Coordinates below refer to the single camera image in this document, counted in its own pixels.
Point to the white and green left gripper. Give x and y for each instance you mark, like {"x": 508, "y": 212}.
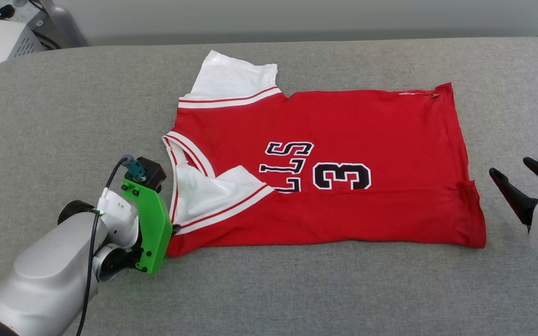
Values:
{"x": 154, "y": 224}

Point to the red and white basketball jersey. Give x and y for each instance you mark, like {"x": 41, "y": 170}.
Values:
{"x": 343, "y": 126}

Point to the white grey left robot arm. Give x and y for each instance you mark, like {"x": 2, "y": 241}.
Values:
{"x": 40, "y": 280}

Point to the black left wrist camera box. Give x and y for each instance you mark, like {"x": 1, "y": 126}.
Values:
{"x": 153, "y": 170}

